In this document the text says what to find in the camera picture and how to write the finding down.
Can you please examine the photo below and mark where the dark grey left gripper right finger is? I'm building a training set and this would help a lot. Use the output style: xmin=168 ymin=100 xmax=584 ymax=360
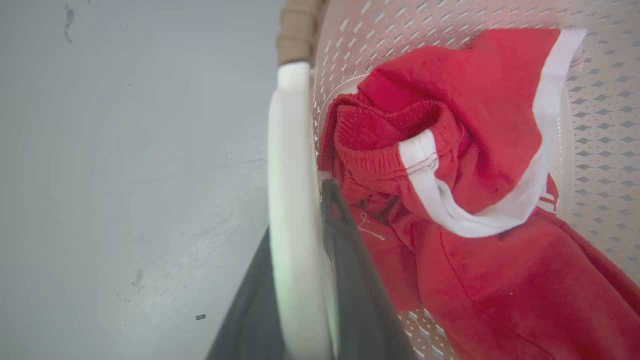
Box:
xmin=320 ymin=179 xmax=418 ymax=360

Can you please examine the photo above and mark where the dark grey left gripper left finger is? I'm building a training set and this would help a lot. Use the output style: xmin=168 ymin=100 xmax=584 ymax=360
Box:
xmin=206 ymin=227 xmax=291 ymax=360

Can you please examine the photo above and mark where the tan basket handle grip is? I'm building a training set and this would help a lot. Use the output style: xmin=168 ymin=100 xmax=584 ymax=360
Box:
xmin=276 ymin=0 xmax=328 ymax=68

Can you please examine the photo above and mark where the white perforated plastic laundry basket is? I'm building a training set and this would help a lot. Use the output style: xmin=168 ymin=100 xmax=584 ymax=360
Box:
xmin=266 ymin=0 xmax=640 ymax=360

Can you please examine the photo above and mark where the red garment with white stripes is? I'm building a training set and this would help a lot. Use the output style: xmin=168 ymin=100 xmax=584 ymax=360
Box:
xmin=317 ymin=28 xmax=640 ymax=360

